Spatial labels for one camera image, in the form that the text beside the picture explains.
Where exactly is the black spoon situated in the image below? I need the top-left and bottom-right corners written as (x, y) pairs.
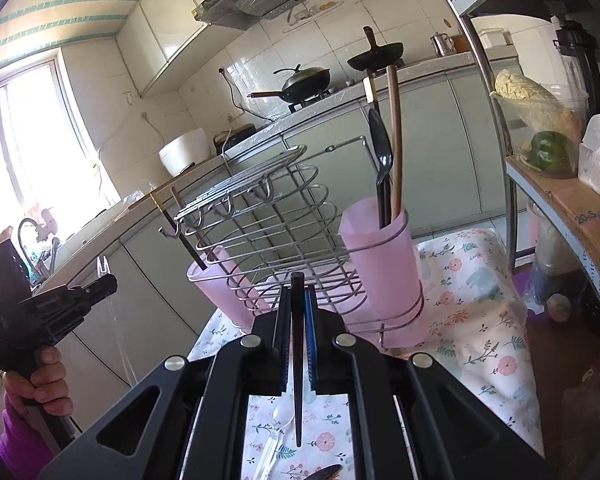
top-left (304, 464), bottom-right (342, 480)
top-left (367, 106), bottom-right (396, 229)

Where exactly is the pink plastic cup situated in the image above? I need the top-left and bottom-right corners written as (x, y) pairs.
top-left (186, 245), bottom-right (268, 330)
top-left (339, 197), bottom-right (426, 349)

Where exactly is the dark chopstick gold band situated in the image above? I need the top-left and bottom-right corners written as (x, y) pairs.
top-left (362, 71), bottom-right (394, 229)

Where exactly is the steel kettle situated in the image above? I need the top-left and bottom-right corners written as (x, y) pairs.
top-left (430, 32), bottom-right (456, 58)

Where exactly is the metal shelf rack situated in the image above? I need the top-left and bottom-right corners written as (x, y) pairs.
top-left (445, 0), bottom-right (600, 300)

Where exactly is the cardboard box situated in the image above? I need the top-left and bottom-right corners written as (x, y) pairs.
top-left (506, 157), bottom-right (600, 297)

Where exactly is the black blender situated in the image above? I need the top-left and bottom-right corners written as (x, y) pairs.
top-left (554, 21), bottom-right (600, 117)

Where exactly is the white rice cooker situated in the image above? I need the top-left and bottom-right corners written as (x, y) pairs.
top-left (159, 128), bottom-right (212, 177)

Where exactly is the floral bear tablecloth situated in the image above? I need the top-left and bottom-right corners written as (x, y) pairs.
top-left (187, 226), bottom-right (546, 480)

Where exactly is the dark chopstick on cloth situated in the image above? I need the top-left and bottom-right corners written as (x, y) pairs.
top-left (290, 272), bottom-right (306, 448)

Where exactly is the pink plastic cup far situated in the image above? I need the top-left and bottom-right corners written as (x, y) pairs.
top-left (186, 245), bottom-right (268, 330)

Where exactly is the pink plastic drip tray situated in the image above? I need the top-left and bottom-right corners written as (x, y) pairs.
top-left (214, 278), bottom-right (432, 351)

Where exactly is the black wok with lid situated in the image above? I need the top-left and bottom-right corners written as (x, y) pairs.
top-left (248, 64), bottom-right (330, 105)

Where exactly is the dark brown chopstick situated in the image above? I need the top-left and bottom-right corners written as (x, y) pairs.
top-left (170, 186), bottom-right (207, 271)

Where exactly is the chrome wire utensil rack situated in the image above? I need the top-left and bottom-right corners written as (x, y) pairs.
top-left (157, 134), bottom-right (426, 351)

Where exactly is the pink plastic cup near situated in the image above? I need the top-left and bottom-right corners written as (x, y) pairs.
top-left (339, 197), bottom-right (426, 349)

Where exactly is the person's left hand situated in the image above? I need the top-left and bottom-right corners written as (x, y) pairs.
top-left (3, 347), bottom-right (73, 417)

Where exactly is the black induction cooker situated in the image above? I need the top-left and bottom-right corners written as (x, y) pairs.
top-left (213, 124), bottom-right (257, 155)

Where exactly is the black frying pan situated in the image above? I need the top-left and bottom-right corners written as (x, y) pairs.
top-left (348, 26), bottom-right (404, 73)

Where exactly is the clear container with vegetables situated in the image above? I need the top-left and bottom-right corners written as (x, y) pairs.
top-left (491, 70), bottom-right (588, 178)

